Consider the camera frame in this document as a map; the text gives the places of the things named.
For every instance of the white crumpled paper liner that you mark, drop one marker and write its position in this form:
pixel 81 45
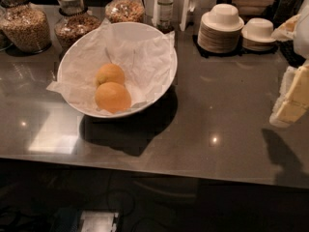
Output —
pixel 141 58

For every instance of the large glass jar of grains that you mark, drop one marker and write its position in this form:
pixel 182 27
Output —
pixel 26 27

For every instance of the glass jar at left edge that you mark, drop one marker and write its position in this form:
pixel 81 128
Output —
pixel 4 40

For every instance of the white bowl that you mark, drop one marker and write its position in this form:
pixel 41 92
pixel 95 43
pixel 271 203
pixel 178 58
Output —
pixel 161 81

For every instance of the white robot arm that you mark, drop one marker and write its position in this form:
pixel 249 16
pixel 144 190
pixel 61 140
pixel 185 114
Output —
pixel 296 29

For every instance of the tall stack of paper bowls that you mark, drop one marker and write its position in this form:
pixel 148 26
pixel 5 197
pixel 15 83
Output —
pixel 220 28

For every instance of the right glass jar of cereal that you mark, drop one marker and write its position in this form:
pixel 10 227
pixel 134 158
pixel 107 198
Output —
pixel 125 11

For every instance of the white appliance in background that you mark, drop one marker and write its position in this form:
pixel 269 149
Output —
pixel 184 11

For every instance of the yellow segmented gripper finger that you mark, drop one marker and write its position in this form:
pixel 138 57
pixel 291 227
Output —
pixel 293 101

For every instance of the middle glass jar of cereal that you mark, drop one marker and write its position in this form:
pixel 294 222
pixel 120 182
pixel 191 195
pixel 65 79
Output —
pixel 74 23

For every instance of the black mat under bowls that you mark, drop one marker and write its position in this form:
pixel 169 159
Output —
pixel 239 51

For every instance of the silver device under table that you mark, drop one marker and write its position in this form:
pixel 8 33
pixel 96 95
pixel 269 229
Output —
pixel 98 221

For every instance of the glass jar of cereal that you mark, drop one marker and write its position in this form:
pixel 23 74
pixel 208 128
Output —
pixel 125 11
pixel 74 23

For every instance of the clear glass bottle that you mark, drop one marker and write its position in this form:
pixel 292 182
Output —
pixel 164 15

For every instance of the short stack of paper bowls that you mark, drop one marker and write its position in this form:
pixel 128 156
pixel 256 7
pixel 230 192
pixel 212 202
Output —
pixel 256 35

